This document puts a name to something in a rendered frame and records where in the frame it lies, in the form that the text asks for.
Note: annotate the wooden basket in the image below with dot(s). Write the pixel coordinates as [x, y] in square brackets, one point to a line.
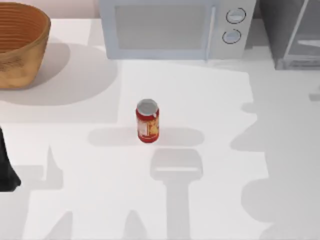
[22, 55]

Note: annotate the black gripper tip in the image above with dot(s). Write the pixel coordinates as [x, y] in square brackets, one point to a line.
[6, 170]

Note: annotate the pale microwave oven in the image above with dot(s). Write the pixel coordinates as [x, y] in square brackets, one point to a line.
[246, 30]

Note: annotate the microwave door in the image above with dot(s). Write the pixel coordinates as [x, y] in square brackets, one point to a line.
[160, 27]

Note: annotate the red and white can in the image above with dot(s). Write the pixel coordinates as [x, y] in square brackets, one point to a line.
[147, 123]

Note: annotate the microwave knob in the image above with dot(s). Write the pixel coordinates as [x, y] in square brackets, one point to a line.
[231, 36]
[235, 15]

